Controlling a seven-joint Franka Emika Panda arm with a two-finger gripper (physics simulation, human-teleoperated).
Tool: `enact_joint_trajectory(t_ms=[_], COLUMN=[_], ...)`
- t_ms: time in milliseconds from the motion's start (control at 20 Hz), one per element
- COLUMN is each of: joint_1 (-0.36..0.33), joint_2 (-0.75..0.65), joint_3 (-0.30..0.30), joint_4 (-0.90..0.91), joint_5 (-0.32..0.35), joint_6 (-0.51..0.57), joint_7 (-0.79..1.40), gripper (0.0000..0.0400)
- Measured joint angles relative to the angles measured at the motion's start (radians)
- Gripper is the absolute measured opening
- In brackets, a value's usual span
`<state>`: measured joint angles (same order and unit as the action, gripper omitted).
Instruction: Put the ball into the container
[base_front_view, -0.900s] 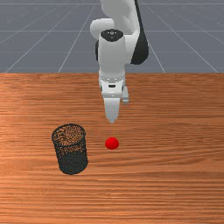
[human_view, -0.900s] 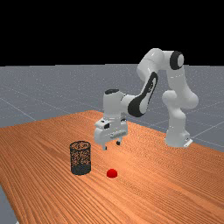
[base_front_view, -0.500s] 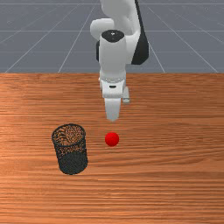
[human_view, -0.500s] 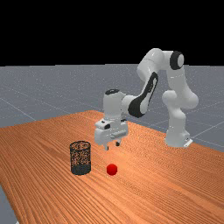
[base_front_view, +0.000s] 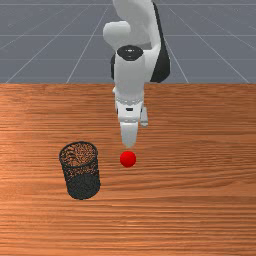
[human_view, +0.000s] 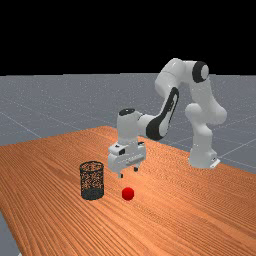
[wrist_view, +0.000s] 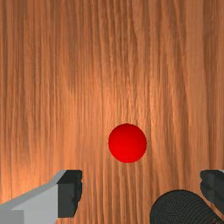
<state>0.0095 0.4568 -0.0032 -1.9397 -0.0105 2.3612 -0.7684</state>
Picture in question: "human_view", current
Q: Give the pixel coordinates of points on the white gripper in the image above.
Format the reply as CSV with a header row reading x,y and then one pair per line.
x,y
126,158

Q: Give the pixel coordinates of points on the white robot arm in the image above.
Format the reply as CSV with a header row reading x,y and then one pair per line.
x,y
200,100

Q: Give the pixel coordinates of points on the red ball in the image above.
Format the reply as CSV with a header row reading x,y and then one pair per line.
x,y
128,193

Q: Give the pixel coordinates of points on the dark mesh basket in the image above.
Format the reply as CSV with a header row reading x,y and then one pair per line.
x,y
91,180

